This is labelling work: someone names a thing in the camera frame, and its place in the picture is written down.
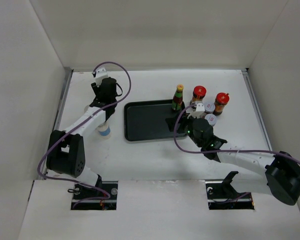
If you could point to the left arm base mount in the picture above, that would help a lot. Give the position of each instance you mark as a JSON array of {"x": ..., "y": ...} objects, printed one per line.
[{"x": 86, "y": 199}]

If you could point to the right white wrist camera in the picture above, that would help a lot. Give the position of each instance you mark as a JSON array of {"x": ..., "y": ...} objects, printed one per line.
[{"x": 198, "y": 112}]

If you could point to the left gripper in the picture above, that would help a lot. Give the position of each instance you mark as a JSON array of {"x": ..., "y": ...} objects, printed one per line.
[{"x": 96, "y": 89}]

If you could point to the white lid spice jar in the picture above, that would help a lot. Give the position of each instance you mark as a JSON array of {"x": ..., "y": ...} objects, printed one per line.
[
  {"x": 211, "y": 118},
  {"x": 209, "y": 108}
]

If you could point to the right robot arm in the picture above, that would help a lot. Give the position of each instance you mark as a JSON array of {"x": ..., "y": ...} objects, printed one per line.
[{"x": 278, "y": 172}]

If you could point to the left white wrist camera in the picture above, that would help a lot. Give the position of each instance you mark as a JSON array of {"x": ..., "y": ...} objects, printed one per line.
[{"x": 100, "y": 74}]

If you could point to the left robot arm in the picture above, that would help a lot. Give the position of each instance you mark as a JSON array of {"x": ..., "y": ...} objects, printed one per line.
[{"x": 68, "y": 157}]

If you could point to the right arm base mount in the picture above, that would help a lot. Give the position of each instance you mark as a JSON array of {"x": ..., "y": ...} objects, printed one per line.
[{"x": 222, "y": 196}]

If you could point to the front white lid spice jar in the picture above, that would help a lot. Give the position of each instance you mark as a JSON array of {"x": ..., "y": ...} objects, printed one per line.
[{"x": 211, "y": 118}]

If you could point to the red lid jar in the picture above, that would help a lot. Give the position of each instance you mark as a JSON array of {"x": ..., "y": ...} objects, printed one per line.
[
  {"x": 221, "y": 100},
  {"x": 199, "y": 92}
]

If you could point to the rear white lid spice jar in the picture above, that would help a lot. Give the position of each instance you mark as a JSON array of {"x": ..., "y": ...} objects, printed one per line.
[{"x": 209, "y": 108}]

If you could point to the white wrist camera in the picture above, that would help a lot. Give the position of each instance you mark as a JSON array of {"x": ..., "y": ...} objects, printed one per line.
[
  {"x": 100, "y": 74},
  {"x": 198, "y": 112}
]

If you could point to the green sauce bottle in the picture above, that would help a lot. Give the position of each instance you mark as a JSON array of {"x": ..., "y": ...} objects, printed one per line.
[{"x": 177, "y": 98}]

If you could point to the left red lid jar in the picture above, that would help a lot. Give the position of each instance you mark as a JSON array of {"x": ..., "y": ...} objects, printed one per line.
[{"x": 199, "y": 92}]

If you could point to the front blue label jar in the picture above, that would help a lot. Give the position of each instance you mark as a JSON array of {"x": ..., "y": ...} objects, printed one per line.
[{"x": 104, "y": 130}]

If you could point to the rear silver lid jar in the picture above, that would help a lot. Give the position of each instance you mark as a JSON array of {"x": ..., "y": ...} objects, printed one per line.
[{"x": 86, "y": 108}]

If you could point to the right red lid jar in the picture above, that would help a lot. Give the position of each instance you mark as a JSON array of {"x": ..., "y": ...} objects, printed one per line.
[{"x": 221, "y": 100}]

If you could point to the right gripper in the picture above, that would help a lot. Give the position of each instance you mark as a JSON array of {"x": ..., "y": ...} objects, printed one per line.
[{"x": 169, "y": 121}]

